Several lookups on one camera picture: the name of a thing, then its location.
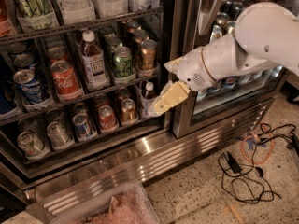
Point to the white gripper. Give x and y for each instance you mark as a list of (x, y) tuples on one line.
[(191, 68)]

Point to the tea bottle white cap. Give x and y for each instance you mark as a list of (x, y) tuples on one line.
[(93, 60)]

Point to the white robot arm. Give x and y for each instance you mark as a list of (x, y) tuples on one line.
[(266, 35)]

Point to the small dark bottle lower shelf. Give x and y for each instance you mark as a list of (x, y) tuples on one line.
[(147, 97)]

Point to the blue pepsi can right fridge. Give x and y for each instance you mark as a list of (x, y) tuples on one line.
[(229, 82), (215, 88)]

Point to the gold can lower shelf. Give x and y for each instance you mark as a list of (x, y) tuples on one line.
[(128, 112)]

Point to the red can lower shelf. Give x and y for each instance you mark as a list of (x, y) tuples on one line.
[(106, 117)]

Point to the glass fridge door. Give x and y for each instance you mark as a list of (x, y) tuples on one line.
[(200, 22)]

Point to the blue can lower shelf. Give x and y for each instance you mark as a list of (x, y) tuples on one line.
[(82, 126)]

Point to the silver can lower shelf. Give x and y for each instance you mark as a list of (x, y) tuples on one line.
[(58, 135)]

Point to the blue pepsi can middle shelf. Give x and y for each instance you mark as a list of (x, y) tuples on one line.
[(29, 86)]

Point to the green striped cans top shelf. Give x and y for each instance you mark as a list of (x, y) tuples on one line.
[(33, 8)]

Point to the gold can front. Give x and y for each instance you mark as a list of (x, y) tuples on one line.
[(148, 51)]

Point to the green can front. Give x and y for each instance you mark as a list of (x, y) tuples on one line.
[(122, 62)]

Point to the red cola can front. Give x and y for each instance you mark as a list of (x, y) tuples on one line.
[(64, 78)]

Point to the red cola can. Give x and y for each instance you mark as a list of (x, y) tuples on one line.
[(64, 78), (57, 54)]

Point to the clear bin with pink wrap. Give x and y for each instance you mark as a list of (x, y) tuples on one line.
[(128, 203)]

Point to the red cola can behind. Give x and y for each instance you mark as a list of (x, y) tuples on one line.
[(57, 54)]

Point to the green patterned can lower left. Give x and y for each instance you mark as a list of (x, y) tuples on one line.
[(31, 144)]

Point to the black power adapter with cable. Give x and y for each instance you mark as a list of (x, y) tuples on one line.
[(246, 182)]

